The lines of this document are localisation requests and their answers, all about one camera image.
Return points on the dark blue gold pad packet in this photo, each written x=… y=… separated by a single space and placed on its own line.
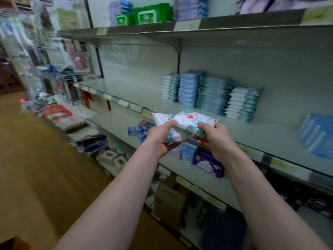
x=281 y=3

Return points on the stack of blue green packets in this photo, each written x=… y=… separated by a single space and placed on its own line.
x=214 y=95

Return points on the person's left forearm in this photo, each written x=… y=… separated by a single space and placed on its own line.
x=109 y=211

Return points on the stack of blue red packets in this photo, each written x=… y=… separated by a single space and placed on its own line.
x=190 y=88

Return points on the beige tissue box holder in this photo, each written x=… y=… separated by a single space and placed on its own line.
x=120 y=162
x=107 y=156

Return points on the hanging packaged goods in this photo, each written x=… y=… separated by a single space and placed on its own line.
x=52 y=23

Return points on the person's right hand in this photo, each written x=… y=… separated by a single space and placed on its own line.
x=219 y=142

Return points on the brown carton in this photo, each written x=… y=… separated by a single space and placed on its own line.
x=170 y=203

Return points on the metal store shelving unit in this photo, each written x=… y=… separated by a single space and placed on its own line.
x=135 y=65

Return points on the dark blue packaged goods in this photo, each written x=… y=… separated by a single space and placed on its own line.
x=209 y=163

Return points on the person's right forearm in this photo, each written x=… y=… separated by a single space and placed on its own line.
x=276 y=211

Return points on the white textured pack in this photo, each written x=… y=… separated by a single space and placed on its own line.
x=72 y=125

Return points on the person's left hand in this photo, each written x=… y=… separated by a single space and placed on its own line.
x=158 y=140

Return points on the dark plastic bags bundle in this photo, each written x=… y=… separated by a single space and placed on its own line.
x=92 y=144

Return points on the brown cardboard box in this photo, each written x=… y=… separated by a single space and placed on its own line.
x=13 y=244

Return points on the row of blue white boxes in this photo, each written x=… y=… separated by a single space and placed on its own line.
x=317 y=135

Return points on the red mesh bag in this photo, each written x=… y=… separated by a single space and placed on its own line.
x=57 y=112

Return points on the stack of white green packets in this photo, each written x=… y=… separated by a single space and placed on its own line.
x=169 y=87
x=243 y=104

